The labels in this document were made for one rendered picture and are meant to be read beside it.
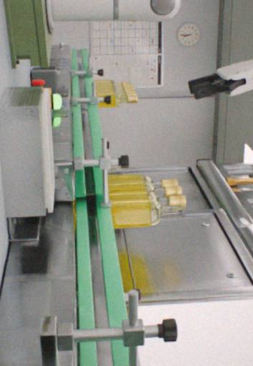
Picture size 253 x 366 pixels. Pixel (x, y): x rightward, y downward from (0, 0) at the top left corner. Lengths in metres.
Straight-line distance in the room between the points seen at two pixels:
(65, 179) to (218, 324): 0.46
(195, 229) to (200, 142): 6.15
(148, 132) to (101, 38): 1.34
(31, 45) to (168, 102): 6.20
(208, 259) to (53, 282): 0.56
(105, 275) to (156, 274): 0.35
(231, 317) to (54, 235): 0.41
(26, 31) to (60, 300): 0.64
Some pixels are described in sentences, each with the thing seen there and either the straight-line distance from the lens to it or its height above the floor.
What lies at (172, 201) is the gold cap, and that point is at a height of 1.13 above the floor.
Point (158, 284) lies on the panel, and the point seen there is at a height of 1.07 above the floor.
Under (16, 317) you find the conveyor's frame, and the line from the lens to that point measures 0.95.
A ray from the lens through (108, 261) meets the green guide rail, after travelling 1.12.
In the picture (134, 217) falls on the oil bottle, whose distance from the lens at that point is 1.39.
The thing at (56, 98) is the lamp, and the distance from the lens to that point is 1.70.
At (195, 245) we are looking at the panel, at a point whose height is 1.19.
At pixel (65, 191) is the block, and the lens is 1.33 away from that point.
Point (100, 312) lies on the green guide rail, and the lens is 0.99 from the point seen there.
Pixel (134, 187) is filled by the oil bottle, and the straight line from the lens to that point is 1.49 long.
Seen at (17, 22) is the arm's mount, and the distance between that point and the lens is 1.35.
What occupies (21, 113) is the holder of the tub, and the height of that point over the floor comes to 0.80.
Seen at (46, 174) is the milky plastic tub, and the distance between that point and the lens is 1.11.
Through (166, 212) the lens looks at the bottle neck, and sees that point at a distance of 1.41.
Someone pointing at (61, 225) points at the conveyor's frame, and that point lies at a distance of 1.23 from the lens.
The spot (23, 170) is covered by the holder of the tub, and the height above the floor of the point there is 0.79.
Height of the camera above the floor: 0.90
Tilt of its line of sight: 5 degrees up
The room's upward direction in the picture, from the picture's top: 88 degrees clockwise
